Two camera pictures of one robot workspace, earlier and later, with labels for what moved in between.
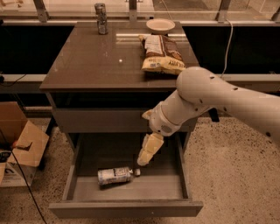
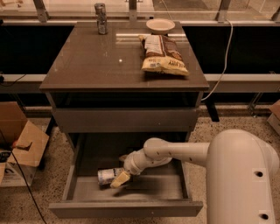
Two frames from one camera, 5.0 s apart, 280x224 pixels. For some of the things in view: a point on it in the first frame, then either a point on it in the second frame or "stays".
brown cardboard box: (21, 147) stays
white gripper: (158, 122) -> (130, 164)
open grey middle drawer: (162, 190) stays
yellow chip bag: (161, 54) stays
